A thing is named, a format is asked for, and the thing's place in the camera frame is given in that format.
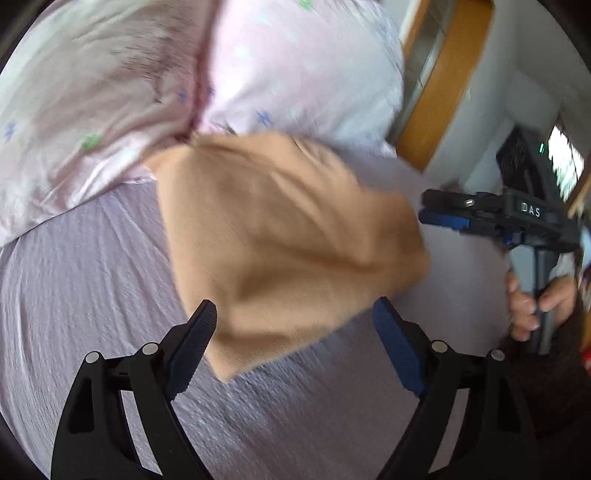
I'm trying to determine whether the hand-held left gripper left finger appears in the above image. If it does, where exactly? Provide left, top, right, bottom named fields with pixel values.
left=51, top=299, right=218, bottom=480

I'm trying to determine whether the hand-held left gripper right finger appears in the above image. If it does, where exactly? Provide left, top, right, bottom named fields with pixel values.
left=373, top=296, right=539, bottom=480

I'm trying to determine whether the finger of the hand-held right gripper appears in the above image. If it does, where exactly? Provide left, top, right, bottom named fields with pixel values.
left=422, top=188, right=505, bottom=219
left=417, top=210, right=506, bottom=241

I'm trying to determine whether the tan small cloth garment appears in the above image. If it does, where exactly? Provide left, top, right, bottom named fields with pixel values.
left=144, top=131, right=432, bottom=385

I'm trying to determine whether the person's right forearm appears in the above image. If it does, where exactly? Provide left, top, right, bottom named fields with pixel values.
left=500, top=295, right=591, bottom=438

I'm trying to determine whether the person's right hand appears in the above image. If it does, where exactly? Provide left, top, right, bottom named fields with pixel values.
left=505, top=271, right=579, bottom=343

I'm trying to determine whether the window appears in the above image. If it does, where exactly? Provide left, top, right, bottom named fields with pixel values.
left=546, top=115, right=586, bottom=200

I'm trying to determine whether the lavender bed sheet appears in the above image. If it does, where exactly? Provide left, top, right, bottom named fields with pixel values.
left=0, top=147, right=561, bottom=480

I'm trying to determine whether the pale pink star pillow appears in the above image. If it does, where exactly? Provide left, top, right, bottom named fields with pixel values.
left=193, top=0, right=406, bottom=158

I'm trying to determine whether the pink satin star pillow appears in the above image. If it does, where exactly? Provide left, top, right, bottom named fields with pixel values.
left=0, top=0, right=218, bottom=247

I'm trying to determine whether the wooden door frame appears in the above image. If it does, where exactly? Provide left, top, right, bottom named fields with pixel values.
left=394, top=0, right=496, bottom=175

